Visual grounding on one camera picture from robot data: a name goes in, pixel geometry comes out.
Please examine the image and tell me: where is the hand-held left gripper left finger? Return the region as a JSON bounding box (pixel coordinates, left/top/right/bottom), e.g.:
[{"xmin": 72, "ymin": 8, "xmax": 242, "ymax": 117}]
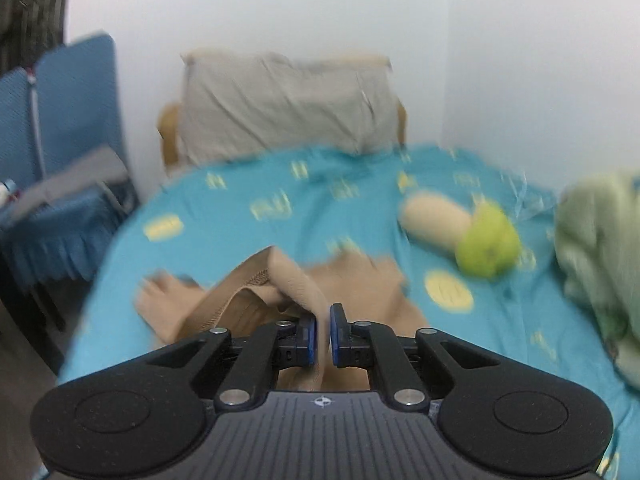
[{"xmin": 147, "ymin": 313, "xmax": 319, "ymax": 406}]

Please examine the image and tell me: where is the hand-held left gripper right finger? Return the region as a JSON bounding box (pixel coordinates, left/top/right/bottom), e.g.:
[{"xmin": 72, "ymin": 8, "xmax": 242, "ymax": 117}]
[{"xmin": 329, "ymin": 303, "xmax": 501, "ymax": 406}]

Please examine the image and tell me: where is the tan printed shirt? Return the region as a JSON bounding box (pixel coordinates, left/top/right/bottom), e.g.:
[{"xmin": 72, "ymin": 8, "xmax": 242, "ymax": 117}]
[{"xmin": 134, "ymin": 246, "xmax": 433, "ymax": 393}]

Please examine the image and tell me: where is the teal patterned bed sheet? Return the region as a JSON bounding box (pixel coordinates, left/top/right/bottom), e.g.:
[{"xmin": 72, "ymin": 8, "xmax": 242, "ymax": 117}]
[{"xmin": 57, "ymin": 144, "xmax": 640, "ymax": 461}]

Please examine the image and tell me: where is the green and beige plush toy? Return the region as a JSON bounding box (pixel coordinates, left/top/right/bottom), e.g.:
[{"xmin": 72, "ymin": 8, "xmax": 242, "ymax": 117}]
[{"xmin": 400, "ymin": 194, "xmax": 523, "ymax": 280}]

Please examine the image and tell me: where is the grey pillow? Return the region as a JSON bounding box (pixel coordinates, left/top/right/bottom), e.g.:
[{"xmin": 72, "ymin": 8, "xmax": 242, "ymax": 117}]
[{"xmin": 180, "ymin": 51, "xmax": 401, "ymax": 166}]

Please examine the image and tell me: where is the wooden headboard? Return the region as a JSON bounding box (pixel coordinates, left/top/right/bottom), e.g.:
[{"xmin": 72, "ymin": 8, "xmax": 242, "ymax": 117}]
[{"xmin": 157, "ymin": 100, "xmax": 408, "ymax": 177}]

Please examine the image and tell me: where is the green fleece blanket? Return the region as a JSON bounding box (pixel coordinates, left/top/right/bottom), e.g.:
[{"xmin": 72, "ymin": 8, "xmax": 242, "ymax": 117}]
[{"xmin": 555, "ymin": 172, "xmax": 640, "ymax": 392}]

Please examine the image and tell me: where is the blue covered chair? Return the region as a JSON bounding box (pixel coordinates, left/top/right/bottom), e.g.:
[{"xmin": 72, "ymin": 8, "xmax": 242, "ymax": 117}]
[
  {"xmin": 0, "ymin": 34, "xmax": 141, "ymax": 286},
  {"xmin": 0, "ymin": 67, "xmax": 43, "ymax": 221}
]

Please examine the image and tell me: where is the dark barred window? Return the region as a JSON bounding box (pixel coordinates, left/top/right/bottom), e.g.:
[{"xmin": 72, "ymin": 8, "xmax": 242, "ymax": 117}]
[{"xmin": 0, "ymin": 0, "xmax": 71, "ymax": 73}]

